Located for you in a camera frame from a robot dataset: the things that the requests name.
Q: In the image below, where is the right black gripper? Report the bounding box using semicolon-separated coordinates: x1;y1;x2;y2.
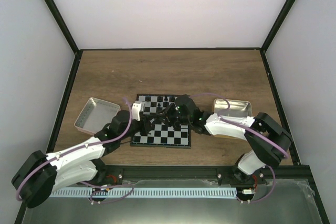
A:
156;103;192;130

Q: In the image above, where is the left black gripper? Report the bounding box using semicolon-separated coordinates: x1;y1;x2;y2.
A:
120;114;159;141

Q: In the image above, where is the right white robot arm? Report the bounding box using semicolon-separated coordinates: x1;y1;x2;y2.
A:
160;94;293;184

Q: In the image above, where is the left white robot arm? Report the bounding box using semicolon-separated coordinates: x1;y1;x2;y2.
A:
11;110;155;208

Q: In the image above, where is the black and white chessboard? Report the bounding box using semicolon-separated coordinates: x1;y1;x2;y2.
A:
130;93;191;148

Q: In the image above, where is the pink plastic tray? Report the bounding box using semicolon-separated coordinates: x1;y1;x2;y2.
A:
74;97;120;135

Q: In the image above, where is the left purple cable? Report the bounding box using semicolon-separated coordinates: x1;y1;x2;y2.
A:
16;97;133;201

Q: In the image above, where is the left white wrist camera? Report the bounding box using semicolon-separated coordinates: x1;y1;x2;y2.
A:
131;101;145;121

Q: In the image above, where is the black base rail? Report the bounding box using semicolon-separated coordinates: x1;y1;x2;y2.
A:
83;165;313;186

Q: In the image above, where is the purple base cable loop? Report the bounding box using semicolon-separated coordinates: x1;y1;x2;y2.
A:
89;184;134;205

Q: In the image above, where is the black aluminium frame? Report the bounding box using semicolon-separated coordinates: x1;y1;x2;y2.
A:
13;0;331;224

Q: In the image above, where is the light blue cable duct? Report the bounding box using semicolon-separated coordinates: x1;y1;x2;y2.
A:
50;187;237;199

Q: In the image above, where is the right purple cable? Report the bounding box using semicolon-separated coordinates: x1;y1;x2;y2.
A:
190;92;289;204

